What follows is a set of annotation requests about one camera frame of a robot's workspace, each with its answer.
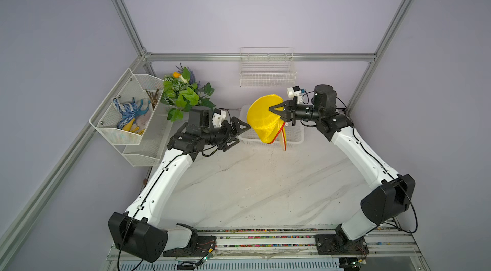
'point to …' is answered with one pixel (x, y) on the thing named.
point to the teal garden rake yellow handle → (138, 112)
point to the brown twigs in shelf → (154, 98)
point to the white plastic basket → (294, 135)
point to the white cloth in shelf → (142, 120)
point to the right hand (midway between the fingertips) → (269, 112)
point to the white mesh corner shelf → (135, 120)
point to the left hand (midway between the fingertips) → (245, 133)
